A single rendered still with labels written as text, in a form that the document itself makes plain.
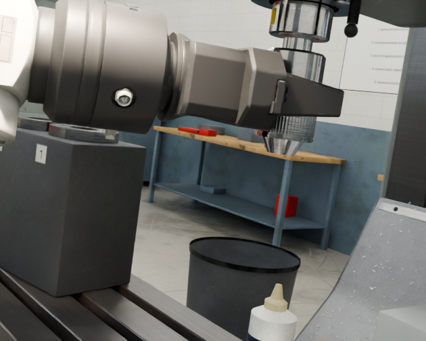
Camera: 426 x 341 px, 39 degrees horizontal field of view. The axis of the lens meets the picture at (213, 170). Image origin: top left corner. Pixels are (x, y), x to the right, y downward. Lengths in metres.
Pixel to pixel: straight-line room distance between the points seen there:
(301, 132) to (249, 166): 6.25
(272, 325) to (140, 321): 0.23
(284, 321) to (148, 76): 0.24
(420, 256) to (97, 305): 0.40
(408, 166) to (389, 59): 4.82
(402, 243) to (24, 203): 0.49
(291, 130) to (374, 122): 5.19
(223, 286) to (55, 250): 1.65
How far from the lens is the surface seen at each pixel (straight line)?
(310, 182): 6.06
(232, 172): 6.92
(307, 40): 0.47
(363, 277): 0.82
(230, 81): 0.41
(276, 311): 0.52
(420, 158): 0.83
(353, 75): 5.86
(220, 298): 2.36
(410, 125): 0.84
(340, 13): 0.49
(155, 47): 0.40
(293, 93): 0.44
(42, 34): 0.40
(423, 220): 0.81
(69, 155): 0.71
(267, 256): 2.73
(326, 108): 0.45
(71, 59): 0.39
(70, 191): 0.72
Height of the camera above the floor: 1.22
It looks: 6 degrees down
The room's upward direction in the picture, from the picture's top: 8 degrees clockwise
